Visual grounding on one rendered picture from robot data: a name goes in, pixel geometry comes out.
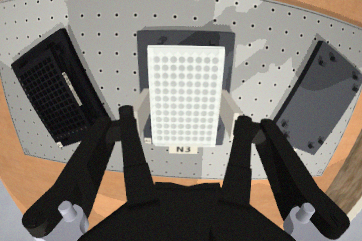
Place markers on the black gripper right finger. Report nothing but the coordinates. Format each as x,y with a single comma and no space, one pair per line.
311,214

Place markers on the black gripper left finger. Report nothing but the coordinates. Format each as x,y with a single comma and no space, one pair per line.
61,213

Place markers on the black well plate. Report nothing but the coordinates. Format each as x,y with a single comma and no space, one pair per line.
38,78

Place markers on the white well plate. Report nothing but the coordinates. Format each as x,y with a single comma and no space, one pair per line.
169,98

